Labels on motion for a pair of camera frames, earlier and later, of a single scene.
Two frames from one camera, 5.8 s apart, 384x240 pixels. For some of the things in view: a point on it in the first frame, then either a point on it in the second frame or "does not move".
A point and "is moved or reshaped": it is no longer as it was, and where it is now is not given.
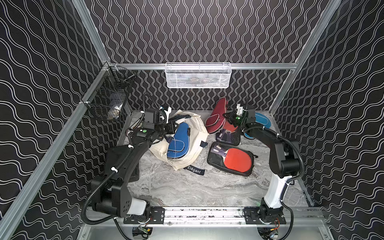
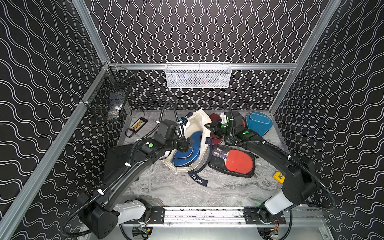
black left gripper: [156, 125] -> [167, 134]
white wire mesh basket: [198, 75] does not move
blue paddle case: [179, 147] is moved or reshaped
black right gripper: [231, 114] -> [216, 124]
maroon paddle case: [214, 122] is moved or reshaped
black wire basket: [107, 96] does not move
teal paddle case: [261, 119] does not move
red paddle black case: [232, 158] does not move
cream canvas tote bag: [199, 137] is moved or reshaped
